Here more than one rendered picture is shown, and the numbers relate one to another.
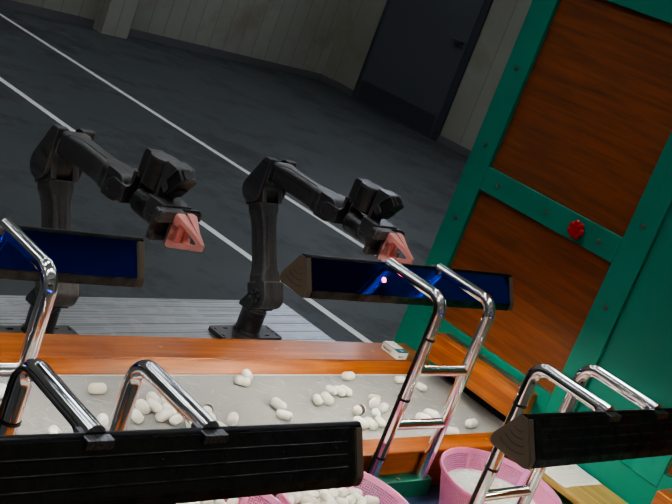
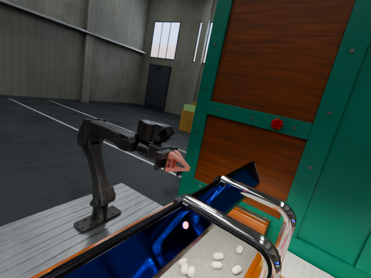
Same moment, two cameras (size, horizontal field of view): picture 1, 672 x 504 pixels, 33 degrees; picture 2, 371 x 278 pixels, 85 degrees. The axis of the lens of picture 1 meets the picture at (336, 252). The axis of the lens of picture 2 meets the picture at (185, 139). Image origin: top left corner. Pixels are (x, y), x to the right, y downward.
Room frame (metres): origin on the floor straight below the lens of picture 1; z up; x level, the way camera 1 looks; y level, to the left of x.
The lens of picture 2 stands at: (1.83, -0.02, 1.30)
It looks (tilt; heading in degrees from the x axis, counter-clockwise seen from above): 14 degrees down; 350
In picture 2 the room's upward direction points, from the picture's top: 11 degrees clockwise
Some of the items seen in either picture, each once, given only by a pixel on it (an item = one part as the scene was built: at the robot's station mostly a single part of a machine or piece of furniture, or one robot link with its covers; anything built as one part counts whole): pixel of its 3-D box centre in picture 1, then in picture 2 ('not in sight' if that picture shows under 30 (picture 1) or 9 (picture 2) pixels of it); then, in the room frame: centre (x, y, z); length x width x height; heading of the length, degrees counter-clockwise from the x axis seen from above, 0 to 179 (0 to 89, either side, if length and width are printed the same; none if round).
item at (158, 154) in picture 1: (148, 178); not in sight; (2.09, 0.38, 1.11); 0.12 x 0.09 x 0.12; 50
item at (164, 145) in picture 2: (385, 216); (163, 140); (2.48, -0.07, 1.12); 0.07 x 0.06 x 0.11; 140
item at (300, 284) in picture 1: (410, 281); (204, 201); (2.20, -0.16, 1.08); 0.62 x 0.08 x 0.07; 136
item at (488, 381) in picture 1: (479, 374); (231, 212); (2.56, -0.42, 0.83); 0.30 x 0.06 x 0.07; 46
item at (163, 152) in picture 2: (394, 251); (175, 164); (2.43, -0.12, 1.07); 0.09 x 0.07 x 0.07; 50
